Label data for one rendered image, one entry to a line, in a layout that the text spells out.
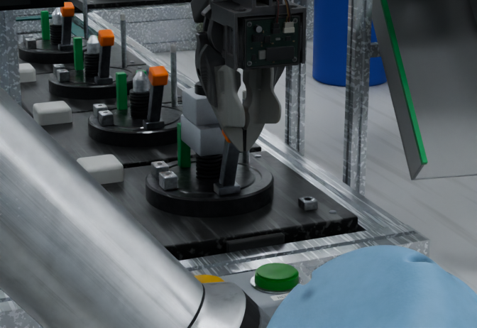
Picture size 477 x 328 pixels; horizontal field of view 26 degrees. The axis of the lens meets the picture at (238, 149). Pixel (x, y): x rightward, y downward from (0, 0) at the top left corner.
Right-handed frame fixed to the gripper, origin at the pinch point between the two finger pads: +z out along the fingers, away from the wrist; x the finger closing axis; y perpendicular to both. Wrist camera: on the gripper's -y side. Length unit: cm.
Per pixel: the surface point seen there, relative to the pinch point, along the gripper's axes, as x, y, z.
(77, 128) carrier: -7.7, -39.1, 9.2
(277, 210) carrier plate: 4.8, -1.7, 9.2
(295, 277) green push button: -0.4, 14.1, 9.2
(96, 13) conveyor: 17, -126, 10
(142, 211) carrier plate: -8.4, -6.6, 9.2
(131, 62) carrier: 10, -73, 9
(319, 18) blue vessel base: 52, -88, 7
